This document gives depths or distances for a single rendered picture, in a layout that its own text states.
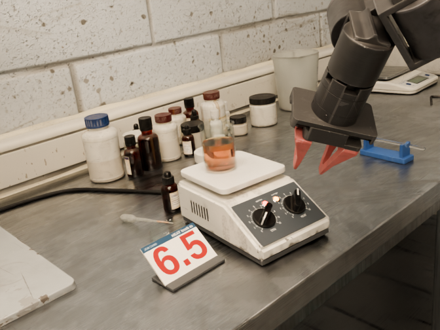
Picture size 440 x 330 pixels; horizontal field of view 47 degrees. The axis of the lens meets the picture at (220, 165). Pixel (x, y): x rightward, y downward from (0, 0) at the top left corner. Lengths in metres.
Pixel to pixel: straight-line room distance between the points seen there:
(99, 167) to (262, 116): 0.44
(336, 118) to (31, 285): 0.44
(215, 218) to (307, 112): 0.21
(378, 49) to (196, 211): 0.36
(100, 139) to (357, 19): 0.58
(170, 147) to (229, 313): 0.55
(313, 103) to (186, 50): 0.75
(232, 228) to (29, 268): 0.29
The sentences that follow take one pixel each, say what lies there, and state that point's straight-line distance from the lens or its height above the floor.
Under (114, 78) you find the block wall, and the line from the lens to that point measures 1.20.
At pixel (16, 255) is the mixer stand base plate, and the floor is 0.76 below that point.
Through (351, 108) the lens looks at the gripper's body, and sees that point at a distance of 0.58.
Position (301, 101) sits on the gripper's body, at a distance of 0.61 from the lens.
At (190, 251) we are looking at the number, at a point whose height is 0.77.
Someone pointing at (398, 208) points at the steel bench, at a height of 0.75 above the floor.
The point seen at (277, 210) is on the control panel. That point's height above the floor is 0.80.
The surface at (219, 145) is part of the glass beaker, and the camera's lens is 0.72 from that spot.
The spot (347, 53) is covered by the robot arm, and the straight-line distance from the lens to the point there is 0.55.
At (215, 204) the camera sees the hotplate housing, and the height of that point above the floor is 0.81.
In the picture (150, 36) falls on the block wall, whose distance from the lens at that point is 1.25.
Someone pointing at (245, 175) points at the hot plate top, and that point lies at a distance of 0.72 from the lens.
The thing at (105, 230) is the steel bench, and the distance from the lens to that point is 0.83.
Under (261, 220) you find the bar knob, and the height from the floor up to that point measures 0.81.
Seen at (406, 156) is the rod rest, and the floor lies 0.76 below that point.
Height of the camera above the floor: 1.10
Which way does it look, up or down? 20 degrees down
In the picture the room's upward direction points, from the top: 6 degrees counter-clockwise
